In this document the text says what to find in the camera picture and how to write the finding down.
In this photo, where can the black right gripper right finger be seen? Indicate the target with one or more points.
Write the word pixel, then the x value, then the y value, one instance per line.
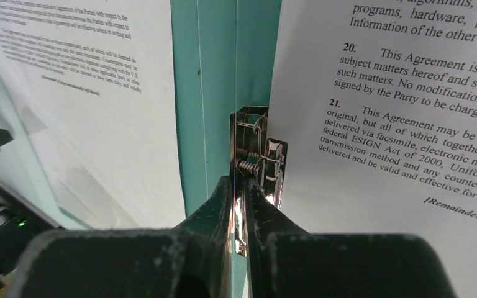
pixel 284 260

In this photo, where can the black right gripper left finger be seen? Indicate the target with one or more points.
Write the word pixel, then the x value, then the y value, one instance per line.
pixel 192 259

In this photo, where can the metal folder clip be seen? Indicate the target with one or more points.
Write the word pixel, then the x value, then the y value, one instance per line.
pixel 253 154

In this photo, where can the printed white paper sheet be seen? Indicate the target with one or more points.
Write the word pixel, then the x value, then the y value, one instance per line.
pixel 87 89

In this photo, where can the white paper sheet stack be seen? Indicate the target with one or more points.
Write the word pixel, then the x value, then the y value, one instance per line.
pixel 377 101

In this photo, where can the teal plastic folder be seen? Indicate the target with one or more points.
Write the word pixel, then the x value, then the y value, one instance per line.
pixel 221 51

